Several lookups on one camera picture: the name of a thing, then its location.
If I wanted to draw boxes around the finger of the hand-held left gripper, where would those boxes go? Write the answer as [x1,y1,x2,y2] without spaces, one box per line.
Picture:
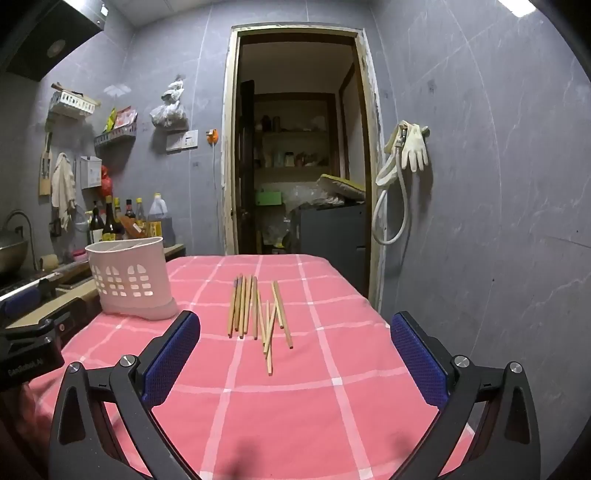
[0,281,55,319]
[28,300,88,336]

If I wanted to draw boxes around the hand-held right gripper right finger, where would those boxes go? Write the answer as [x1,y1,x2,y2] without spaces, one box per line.
[390,311,542,480]

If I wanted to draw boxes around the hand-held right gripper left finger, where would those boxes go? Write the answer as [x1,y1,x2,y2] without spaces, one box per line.
[48,310,218,480]

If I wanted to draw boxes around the white plastic utensil holder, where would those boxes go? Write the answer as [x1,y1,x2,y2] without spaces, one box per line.
[85,237,180,320]

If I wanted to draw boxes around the bunch of wooden chopsticks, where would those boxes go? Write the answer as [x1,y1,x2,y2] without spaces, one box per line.
[227,274,294,376]

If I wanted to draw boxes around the metal wok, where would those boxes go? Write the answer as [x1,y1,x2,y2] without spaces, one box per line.
[0,230,29,278]

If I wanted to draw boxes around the metal kitchen faucet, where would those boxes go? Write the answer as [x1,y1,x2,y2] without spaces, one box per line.
[4,210,38,273]

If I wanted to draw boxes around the dark bottle white label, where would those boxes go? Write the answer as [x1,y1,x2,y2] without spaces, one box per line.
[88,205,105,245]

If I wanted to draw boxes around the dark bottle yellow label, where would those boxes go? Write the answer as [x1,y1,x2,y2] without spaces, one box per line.
[102,196,117,242]

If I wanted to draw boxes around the pink checked tablecloth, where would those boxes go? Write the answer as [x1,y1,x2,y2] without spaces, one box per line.
[28,253,476,480]

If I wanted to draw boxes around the hanging white cloth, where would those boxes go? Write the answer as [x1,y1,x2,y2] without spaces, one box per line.
[50,152,77,232]

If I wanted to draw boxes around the large oil jug yellow cap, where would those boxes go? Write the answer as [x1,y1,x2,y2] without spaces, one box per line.
[146,193,177,248]

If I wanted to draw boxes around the grey cabinet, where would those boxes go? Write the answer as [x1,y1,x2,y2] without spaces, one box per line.
[290,204,369,260]

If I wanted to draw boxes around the yellow edged cushion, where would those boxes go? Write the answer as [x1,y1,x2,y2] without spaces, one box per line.
[318,174,366,200]

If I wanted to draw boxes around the crumpled clear plastic bags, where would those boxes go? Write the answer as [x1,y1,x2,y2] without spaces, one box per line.
[283,184,346,209]

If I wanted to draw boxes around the cream rubber gloves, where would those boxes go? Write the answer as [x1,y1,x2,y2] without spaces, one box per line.
[400,122,431,173]

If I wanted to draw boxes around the hanging clear plastic bag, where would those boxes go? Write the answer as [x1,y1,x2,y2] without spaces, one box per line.
[150,76,189,130]

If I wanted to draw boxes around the wooden storage shelving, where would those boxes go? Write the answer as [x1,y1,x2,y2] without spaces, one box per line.
[253,91,340,183]

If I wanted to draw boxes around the black range hood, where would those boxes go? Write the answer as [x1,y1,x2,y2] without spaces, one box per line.
[0,0,105,82]

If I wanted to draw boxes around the wooden wall knife block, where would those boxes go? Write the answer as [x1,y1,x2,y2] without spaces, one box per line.
[39,131,54,197]

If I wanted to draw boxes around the white wall box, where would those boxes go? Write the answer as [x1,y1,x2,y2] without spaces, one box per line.
[80,155,103,189]

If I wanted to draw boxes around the white shower hose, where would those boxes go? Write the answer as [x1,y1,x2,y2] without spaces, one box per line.
[371,121,413,246]

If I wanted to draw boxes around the grey wall shelf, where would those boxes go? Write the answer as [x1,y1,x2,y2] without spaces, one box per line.
[94,122,139,148]

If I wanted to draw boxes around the white wall basket rack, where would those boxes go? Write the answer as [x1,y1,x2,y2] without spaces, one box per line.
[48,90,101,119]

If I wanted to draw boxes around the white wall switch socket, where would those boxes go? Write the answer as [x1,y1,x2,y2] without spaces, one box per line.
[165,130,199,153]

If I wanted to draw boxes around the pale wooden door frame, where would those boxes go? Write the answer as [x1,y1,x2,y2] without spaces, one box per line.
[222,25,387,315]

